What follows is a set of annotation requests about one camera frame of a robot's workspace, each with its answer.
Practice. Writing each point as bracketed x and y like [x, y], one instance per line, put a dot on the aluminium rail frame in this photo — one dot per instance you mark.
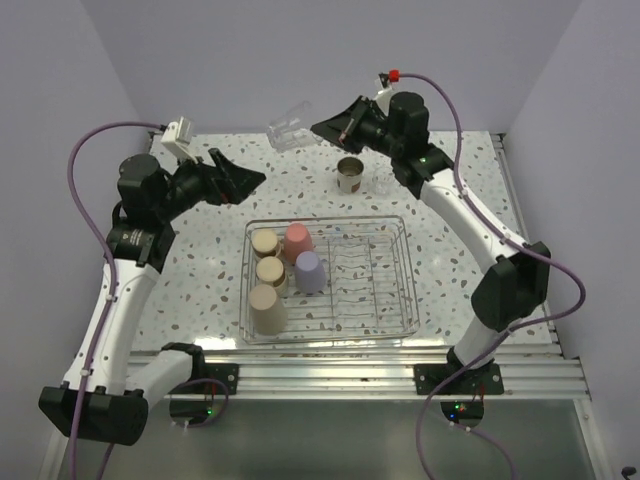
[197, 297]

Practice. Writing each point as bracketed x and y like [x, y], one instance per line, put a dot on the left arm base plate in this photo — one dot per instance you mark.
[225, 373]

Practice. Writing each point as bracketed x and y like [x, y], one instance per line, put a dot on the small clear glass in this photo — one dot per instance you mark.
[383, 180]

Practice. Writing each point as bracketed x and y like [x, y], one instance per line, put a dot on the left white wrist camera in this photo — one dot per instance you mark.
[177, 138]

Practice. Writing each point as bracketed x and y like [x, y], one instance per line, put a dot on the steel cork-band cup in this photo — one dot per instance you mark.
[349, 174]
[266, 243]

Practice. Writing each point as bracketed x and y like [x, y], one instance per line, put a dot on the tall beige cup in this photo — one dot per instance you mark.
[268, 313]

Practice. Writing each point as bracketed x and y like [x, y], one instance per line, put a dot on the large clear glass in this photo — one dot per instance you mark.
[292, 130]

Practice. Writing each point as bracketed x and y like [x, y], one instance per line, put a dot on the purple plastic cup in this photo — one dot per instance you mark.
[309, 272]

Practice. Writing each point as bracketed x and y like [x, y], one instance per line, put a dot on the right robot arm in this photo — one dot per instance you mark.
[515, 274]

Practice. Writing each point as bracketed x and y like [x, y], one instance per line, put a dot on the coral red plastic cup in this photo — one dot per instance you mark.
[297, 240]

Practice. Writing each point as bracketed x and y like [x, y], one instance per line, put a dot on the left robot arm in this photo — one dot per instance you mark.
[97, 399]

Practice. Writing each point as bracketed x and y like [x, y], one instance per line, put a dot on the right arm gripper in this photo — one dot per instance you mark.
[344, 127]

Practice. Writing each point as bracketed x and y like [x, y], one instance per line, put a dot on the steel cup with cork band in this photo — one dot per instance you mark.
[270, 270]

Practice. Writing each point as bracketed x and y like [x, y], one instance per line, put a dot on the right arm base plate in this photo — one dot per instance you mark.
[487, 380]

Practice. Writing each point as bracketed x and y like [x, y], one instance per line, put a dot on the wire dish rack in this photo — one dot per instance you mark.
[370, 292]

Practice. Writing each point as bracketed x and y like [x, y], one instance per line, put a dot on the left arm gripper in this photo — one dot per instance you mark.
[227, 182]

